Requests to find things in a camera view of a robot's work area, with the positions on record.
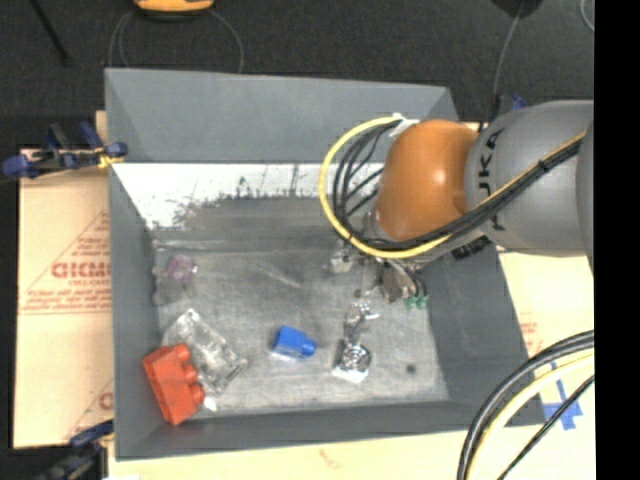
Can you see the shiny silver square thing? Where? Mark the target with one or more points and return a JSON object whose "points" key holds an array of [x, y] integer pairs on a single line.
{"points": [[353, 360]]}

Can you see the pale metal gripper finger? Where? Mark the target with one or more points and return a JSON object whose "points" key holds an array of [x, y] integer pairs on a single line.
{"points": [[358, 315], [341, 263]]}

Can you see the grey metal bin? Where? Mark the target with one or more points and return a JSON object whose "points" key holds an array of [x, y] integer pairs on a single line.
{"points": [[260, 118]]}

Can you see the black cylinder on white bracket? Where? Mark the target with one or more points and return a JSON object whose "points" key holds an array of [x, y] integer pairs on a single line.
{"points": [[470, 249]]}

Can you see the blue toy block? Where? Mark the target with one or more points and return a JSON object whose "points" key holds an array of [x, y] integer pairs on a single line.
{"points": [[292, 343]]}

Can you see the red toy brick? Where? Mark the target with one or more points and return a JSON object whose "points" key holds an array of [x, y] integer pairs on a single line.
{"points": [[172, 385]]}

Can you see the brown cardboard board, red print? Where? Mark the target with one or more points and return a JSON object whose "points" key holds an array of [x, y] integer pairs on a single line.
{"points": [[60, 318]]}

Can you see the clear purple plastic thing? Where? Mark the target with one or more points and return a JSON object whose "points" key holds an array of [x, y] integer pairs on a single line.
{"points": [[176, 270]]}

